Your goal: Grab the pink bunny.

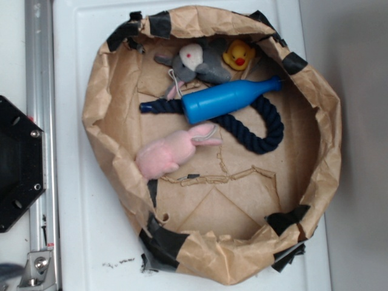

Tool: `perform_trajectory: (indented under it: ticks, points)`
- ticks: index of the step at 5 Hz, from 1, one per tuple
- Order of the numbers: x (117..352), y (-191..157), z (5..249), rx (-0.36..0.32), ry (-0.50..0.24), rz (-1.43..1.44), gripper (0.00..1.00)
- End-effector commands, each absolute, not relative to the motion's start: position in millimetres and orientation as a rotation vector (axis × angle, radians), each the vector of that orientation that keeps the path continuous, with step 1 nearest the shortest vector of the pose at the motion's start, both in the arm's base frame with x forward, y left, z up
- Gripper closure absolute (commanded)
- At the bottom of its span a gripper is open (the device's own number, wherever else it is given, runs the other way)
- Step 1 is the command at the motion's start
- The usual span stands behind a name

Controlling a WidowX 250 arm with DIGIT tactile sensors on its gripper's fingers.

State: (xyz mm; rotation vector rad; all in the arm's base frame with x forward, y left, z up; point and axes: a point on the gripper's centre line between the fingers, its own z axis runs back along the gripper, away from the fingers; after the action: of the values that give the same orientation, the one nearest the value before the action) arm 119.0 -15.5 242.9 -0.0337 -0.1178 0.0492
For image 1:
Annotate pink plush bunny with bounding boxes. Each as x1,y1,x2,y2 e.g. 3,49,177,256
135,123,222,181

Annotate grey plush bunny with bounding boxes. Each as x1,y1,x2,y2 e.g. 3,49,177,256
154,38,232,100

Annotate blue plastic bottle toy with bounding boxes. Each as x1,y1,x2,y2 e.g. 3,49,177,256
181,76,281,124

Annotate brown paper bag bin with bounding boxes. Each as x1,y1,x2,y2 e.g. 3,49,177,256
82,5,342,285

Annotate yellow rubber duck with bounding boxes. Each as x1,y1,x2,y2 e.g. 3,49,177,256
222,39,256,71

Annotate white tray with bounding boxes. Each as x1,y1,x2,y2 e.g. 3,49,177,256
53,1,332,290

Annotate dark blue rope toy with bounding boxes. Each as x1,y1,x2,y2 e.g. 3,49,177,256
139,95,284,155

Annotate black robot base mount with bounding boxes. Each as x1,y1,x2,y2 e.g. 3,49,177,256
1,96,45,233

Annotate aluminium extrusion rail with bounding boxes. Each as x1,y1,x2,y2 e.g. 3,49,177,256
25,1,62,290

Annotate metal corner bracket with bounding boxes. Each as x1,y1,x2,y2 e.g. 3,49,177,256
16,250,58,291

